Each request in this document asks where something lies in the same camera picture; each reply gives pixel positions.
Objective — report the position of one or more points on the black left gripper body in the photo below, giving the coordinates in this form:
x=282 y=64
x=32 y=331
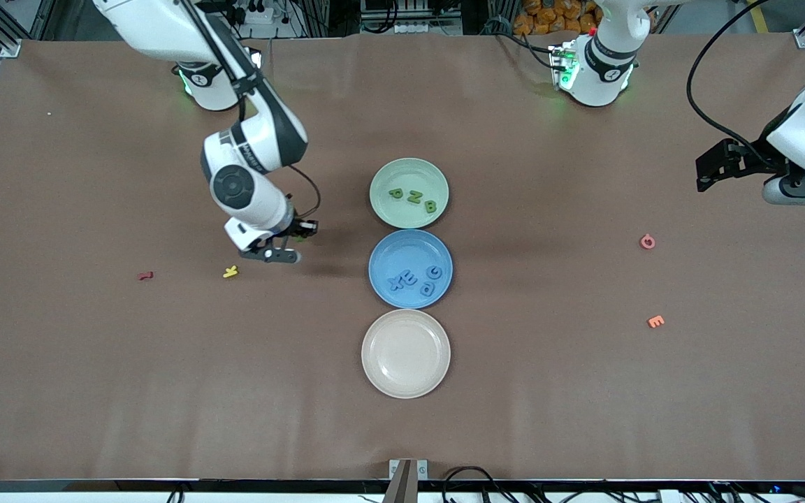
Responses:
x=754 y=155

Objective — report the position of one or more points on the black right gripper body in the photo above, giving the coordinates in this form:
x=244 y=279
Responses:
x=295 y=228

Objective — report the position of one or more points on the green foam letter P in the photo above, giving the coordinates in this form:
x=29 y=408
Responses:
x=395 y=193

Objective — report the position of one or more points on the blue foam letter X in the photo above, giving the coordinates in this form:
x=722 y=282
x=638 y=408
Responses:
x=395 y=283

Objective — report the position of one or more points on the green foam letter Z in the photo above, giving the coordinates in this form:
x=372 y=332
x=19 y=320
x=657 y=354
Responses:
x=414 y=198

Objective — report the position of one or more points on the blue foam letter E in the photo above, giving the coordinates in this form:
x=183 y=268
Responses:
x=409 y=278

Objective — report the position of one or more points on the green foam letter B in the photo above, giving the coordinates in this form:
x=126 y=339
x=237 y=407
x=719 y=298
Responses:
x=430 y=207

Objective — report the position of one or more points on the blue foam letter G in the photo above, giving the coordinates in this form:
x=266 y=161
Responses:
x=430 y=272

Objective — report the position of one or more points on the blue foam digit six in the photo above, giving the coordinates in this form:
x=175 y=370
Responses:
x=424 y=289

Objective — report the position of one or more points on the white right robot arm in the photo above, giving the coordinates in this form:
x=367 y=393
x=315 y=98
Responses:
x=263 y=202

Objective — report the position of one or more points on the yellow foam letter K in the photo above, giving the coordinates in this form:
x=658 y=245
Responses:
x=230 y=272

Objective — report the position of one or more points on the blue round plate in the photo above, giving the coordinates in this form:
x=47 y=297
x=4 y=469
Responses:
x=402 y=251

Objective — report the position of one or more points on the pink foam letter G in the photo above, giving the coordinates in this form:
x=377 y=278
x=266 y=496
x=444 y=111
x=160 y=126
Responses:
x=643 y=242

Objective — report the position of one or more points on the green round plate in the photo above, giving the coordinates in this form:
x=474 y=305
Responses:
x=409 y=216

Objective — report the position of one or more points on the beige round plate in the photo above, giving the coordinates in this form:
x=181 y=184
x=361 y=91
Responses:
x=406 y=353

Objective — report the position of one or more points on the orange foam letter E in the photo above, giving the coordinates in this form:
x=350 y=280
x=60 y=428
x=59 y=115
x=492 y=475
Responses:
x=655 y=321

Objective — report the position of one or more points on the orange snack bags pile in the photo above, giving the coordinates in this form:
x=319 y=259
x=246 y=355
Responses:
x=556 y=17

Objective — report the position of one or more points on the white power strip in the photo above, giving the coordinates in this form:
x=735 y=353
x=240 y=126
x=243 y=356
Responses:
x=259 y=10

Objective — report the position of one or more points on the grey metal bracket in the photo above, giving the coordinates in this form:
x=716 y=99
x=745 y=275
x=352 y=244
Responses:
x=423 y=468

